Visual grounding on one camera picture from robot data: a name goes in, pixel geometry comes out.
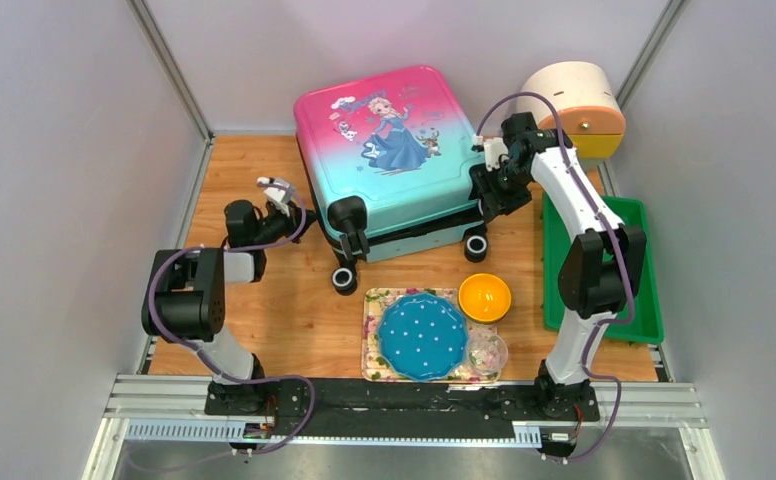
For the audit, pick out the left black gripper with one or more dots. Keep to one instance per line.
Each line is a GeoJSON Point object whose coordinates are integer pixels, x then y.
{"type": "Point", "coordinates": [297, 223]}

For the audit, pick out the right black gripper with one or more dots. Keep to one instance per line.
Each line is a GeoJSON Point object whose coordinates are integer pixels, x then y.
{"type": "Point", "coordinates": [494, 198]}

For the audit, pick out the pink and teal kids suitcase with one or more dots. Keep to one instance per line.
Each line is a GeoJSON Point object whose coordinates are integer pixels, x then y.
{"type": "Point", "coordinates": [389, 161]}

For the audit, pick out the green plastic tray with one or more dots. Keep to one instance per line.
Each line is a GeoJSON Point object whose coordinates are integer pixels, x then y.
{"type": "Point", "coordinates": [647, 326]}

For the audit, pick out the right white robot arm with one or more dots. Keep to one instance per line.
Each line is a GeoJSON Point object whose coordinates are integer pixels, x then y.
{"type": "Point", "coordinates": [601, 272]}

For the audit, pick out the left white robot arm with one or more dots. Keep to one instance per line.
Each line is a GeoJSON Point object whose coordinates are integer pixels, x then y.
{"type": "Point", "coordinates": [185, 299]}

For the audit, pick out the orange bowl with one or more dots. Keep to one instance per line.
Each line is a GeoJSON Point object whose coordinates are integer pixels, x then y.
{"type": "Point", "coordinates": [484, 298]}

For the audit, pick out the round pastel mini drawer cabinet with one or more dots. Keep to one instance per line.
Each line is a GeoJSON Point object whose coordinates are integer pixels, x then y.
{"type": "Point", "coordinates": [589, 112]}

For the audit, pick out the small clear glass bowl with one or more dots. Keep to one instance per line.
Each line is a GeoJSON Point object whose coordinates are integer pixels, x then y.
{"type": "Point", "coordinates": [486, 351]}

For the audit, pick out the blue polka dot plate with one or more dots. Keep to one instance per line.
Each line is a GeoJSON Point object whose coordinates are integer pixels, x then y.
{"type": "Point", "coordinates": [423, 337]}

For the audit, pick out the floral rectangular tray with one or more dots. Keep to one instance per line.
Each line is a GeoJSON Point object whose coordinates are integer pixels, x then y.
{"type": "Point", "coordinates": [374, 366]}

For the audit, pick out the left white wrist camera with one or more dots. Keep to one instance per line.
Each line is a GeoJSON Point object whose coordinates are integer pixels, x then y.
{"type": "Point", "coordinates": [278, 192]}

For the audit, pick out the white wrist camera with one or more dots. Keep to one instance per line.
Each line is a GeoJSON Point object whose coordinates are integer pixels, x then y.
{"type": "Point", "coordinates": [278, 192]}
{"type": "Point", "coordinates": [494, 150]}

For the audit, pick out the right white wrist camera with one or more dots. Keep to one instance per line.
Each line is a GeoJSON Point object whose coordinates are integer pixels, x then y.
{"type": "Point", "coordinates": [494, 150]}

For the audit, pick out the aluminium frame rail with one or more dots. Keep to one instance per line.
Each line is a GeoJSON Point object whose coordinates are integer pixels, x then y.
{"type": "Point", "coordinates": [147, 408]}

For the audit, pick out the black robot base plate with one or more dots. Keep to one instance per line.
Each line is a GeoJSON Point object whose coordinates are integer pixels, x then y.
{"type": "Point", "coordinates": [347, 408]}

